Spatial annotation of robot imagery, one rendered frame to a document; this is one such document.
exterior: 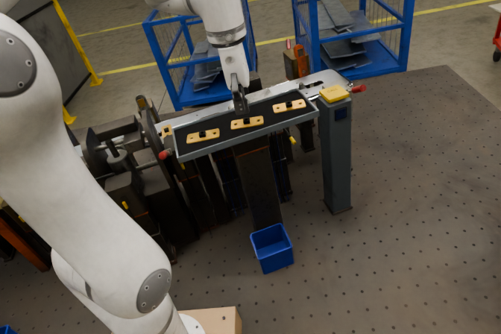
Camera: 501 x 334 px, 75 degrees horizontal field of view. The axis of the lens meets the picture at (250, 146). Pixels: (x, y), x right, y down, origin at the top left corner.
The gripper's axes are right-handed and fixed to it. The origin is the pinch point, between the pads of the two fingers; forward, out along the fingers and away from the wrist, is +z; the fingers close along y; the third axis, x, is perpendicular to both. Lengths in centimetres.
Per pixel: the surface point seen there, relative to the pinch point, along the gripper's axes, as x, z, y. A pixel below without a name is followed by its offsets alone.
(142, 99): 41, 14, 38
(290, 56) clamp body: -17, 17, 58
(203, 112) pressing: 19.7, 22.8, 36.0
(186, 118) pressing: 26.5, 22.9, 33.9
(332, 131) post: -22.2, 17.0, 4.0
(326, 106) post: -21.1, 9.0, 5.0
